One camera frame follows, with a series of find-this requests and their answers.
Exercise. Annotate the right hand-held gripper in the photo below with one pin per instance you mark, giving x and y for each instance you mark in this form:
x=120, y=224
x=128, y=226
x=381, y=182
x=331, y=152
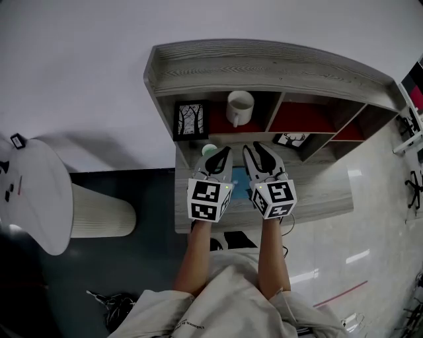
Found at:
x=276, y=198

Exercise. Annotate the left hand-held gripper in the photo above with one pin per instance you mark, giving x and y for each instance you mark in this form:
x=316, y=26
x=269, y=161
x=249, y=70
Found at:
x=205, y=199

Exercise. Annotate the green cup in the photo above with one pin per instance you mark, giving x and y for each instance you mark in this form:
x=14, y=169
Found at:
x=208, y=150

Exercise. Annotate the grey wooden shelf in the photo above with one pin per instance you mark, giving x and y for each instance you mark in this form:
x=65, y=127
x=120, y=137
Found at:
x=264, y=71

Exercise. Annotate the person's left forearm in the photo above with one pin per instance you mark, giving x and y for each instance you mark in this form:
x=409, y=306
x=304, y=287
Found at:
x=196, y=257

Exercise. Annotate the person's right forearm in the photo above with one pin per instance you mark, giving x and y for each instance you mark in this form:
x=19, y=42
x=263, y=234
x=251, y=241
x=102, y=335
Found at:
x=272, y=257

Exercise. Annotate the blue mat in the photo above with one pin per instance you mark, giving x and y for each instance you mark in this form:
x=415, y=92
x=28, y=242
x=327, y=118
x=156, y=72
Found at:
x=240, y=185

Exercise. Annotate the black framed deer picture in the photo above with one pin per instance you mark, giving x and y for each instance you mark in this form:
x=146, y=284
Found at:
x=292, y=140

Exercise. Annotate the black framed tree picture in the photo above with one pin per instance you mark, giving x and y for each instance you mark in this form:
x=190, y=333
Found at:
x=191, y=120

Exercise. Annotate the white mug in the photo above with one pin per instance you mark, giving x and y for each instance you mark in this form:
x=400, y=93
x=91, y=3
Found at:
x=239, y=107

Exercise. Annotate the grey wooden desk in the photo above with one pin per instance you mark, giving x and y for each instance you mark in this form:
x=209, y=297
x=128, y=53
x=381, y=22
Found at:
x=317, y=194

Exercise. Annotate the black and white shoe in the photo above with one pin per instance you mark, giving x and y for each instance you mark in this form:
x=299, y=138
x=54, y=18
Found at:
x=239, y=240

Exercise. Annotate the person's white shirt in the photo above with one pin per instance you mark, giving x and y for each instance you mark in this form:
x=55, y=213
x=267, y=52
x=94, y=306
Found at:
x=224, y=307

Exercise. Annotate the white side desk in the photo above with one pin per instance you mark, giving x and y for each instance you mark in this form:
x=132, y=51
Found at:
x=409, y=132

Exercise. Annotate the black office chair base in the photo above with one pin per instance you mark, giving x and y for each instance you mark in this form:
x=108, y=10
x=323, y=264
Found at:
x=415, y=188

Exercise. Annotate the red and black monitor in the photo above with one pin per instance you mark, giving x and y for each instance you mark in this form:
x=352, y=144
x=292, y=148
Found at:
x=414, y=87

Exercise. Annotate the round white table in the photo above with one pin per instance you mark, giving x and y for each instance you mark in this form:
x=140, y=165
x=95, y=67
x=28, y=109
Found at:
x=36, y=198

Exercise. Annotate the small black framed device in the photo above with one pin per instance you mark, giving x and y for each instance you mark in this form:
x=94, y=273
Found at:
x=17, y=141

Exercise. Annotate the ribbed white table pedestal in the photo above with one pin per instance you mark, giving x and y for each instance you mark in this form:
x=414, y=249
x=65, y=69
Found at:
x=100, y=211

